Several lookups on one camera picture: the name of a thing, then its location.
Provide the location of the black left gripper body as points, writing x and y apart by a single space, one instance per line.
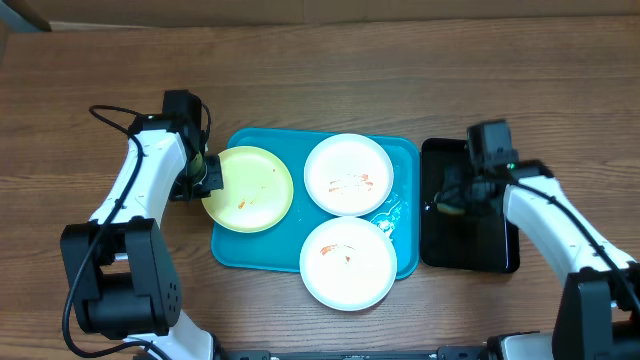
201 178

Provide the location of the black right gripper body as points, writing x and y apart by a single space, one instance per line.
462 191

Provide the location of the green yellow sponge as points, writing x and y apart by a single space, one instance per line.
450 208

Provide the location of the yellow plate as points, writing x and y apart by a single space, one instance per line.
257 190

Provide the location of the white plate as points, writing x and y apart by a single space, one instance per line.
348 175
348 264

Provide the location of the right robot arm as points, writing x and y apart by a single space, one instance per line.
598 315

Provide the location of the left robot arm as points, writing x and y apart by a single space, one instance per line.
124 290

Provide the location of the black plastic tray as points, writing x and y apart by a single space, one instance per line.
486 244

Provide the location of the teal plastic tray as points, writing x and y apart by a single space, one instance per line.
278 248

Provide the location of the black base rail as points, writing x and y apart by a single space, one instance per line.
375 354

